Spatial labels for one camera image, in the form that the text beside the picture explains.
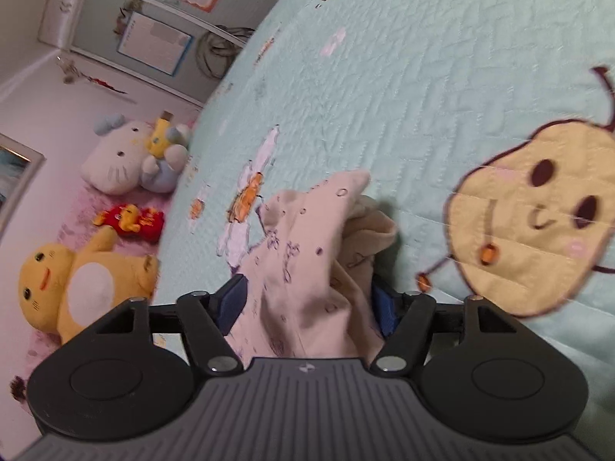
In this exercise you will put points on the blue framed poster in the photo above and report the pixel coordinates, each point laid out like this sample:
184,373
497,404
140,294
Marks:
154,43

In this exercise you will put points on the light green quilted bedspread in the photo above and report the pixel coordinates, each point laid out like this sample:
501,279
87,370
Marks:
487,128

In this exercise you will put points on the yellow plush toy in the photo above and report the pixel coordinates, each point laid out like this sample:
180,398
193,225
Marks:
62,291

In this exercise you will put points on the sliding door wardrobe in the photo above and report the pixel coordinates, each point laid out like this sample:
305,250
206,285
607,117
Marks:
94,28

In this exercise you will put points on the framed wall picture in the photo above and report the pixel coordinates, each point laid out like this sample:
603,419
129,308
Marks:
18,166

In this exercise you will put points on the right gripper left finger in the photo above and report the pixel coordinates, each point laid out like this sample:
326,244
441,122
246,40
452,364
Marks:
205,320

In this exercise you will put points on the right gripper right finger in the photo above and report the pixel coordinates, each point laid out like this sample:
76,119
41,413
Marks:
404,322

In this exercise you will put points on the white cat plush toy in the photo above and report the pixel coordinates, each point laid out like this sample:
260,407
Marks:
133,154

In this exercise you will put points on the red plush toy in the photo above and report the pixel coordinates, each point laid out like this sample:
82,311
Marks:
130,221

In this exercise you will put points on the pink patterned pajama garment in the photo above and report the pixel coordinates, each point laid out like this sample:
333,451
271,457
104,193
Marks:
309,278

